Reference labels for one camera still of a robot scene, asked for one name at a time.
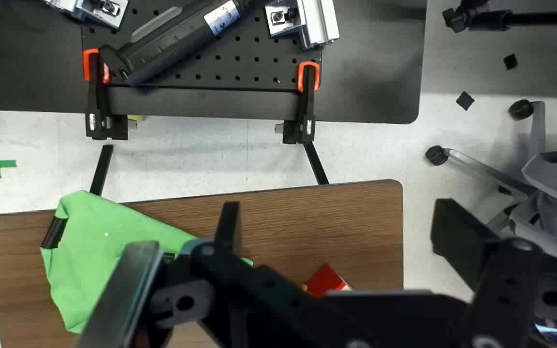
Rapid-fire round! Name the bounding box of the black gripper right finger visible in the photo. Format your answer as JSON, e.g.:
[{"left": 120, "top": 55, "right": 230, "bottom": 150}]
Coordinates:
[{"left": 189, "top": 200, "right": 333, "bottom": 348}]

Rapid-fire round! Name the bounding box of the grey-padded gripper left finger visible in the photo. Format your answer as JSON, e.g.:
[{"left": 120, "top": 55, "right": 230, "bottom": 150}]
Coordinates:
[{"left": 75, "top": 239, "right": 217, "bottom": 348}]

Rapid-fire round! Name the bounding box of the green cloth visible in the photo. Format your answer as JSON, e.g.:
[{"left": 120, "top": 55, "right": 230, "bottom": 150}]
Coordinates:
[{"left": 39, "top": 189, "right": 255, "bottom": 334}]

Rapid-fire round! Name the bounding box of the black clip on cloth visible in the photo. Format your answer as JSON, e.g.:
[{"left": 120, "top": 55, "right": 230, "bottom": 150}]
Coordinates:
[{"left": 39, "top": 216, "right": 70, "bottom": 250}]

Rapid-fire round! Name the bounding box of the red block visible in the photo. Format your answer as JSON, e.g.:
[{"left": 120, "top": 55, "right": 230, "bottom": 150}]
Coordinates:
[{"left": 302, "top": 260, "right": 352, "bottom": 299}]

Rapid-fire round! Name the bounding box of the green tape mark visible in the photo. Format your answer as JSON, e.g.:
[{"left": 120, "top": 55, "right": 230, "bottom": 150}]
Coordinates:
[{"left": 0, "top": 158, "right": 19, "bottom": 181}]

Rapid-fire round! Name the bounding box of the black box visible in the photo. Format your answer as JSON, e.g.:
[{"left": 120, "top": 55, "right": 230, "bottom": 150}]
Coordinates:
[{"left": 429, "top": 196, "right": 507, "bottom": 293}]

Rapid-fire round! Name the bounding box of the black perforated mounting board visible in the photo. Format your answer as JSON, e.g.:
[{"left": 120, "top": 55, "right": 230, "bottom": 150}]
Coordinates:
[{"left": 79, "top": 0, "right": 323, "bottom": 92}]

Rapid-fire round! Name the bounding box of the black cylinder with white label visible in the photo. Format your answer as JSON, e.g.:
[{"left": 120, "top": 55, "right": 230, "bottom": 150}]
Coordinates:
[{"left": 100, "top": 0, "right": 263, "bottom": 86}]

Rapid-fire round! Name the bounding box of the orange-handled black bar clamp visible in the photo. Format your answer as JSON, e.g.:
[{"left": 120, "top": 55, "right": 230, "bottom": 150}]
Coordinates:
[
  {"left": 81, "top": 44, "right": 131, "bottom": 196},
  {"left": 280, "top": 57, "right": 331, "bottom": 187}
]

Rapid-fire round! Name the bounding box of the black perforated mount bar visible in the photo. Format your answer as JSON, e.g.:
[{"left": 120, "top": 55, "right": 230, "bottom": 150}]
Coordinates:
[{"left": 456, "top": 235, "right": 551, "bottom": 348}]

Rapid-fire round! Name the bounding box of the silver aluminium extrusion bracket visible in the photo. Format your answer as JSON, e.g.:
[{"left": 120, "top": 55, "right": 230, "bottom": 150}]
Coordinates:
[
  {"left": 263, "top": 0, "right": 342, "bottom": 49},
  {"left": 44, "top": 0, "right": 128, "bottom": 30}
]

